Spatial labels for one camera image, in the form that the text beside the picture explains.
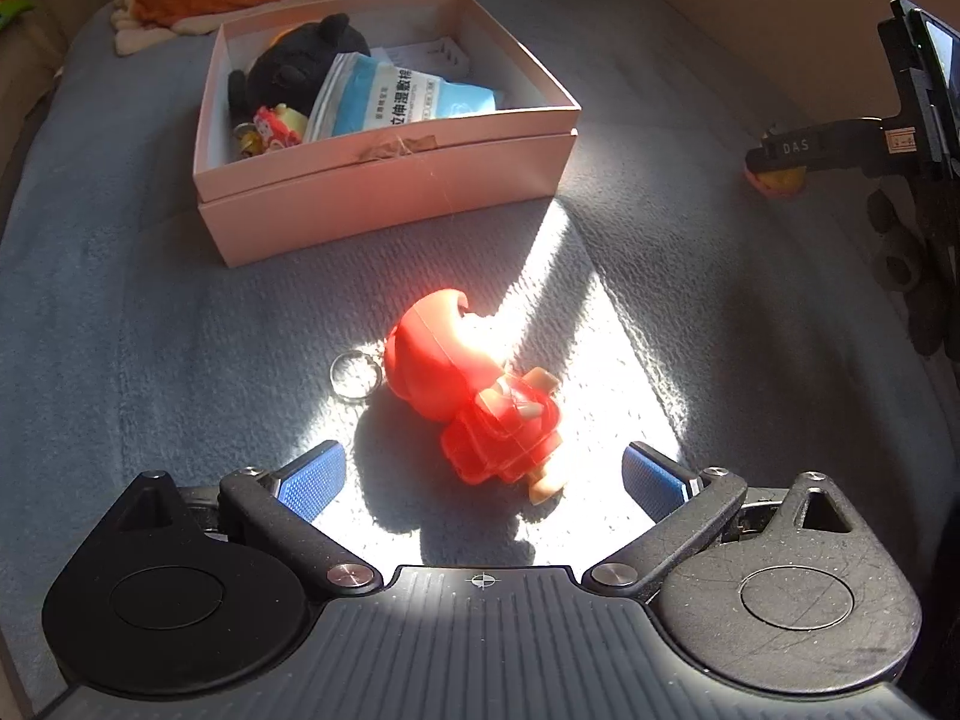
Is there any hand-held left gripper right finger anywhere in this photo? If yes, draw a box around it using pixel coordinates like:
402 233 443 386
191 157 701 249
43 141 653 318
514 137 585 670
583 441 860 597

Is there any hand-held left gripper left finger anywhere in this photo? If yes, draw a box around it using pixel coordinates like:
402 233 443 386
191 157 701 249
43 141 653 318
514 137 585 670
105 441 383 593

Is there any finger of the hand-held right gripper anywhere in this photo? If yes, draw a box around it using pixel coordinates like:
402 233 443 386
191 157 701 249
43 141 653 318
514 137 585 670
745 116 887 177

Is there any small yellow toy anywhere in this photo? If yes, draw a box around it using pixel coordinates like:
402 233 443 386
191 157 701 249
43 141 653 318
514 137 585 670
750 165 803 200

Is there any red figure toy keychain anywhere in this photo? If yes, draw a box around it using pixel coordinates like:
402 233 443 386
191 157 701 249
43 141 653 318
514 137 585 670
328 289 563 505

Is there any pink cardboard box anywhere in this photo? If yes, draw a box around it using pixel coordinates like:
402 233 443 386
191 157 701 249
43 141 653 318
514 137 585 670
191 0 584 269

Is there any red yellow house keychain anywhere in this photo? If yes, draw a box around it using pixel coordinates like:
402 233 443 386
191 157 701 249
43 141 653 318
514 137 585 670
238 105 308 158

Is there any blue white tissue packet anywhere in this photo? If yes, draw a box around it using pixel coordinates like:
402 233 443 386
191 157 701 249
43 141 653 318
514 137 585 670
304 52 507 143

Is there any white battery charger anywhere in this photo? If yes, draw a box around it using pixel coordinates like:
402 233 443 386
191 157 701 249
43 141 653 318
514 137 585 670
371 36 470 83

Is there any dark grey plush toy keychain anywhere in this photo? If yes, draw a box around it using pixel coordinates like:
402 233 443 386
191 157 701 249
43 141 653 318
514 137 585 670
225 13 372 121

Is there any person's right hand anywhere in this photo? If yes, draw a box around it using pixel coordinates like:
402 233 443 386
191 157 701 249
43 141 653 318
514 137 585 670
866 191 947 357

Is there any grey blue fleece blanket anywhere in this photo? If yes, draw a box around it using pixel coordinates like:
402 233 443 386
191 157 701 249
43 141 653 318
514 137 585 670
0 0 960 706

